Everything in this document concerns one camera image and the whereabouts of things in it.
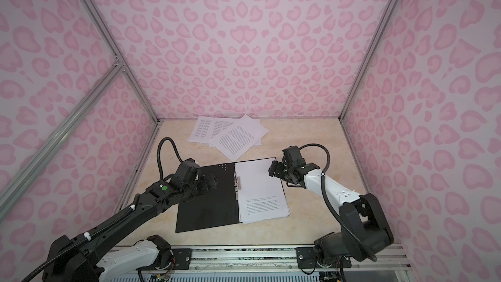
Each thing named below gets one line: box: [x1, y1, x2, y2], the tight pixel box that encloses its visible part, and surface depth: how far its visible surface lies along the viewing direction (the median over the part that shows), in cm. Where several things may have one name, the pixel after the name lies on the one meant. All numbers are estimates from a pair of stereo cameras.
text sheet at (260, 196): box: [234, 157, 291, 224], surface depth 90 cm
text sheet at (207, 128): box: [187, 115, 243, 144], surface depth 120 cm
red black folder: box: [175, 156, 291, 234], surface depth 87 cm
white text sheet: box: [208, 114, 271, 162], surface depth 113 cm
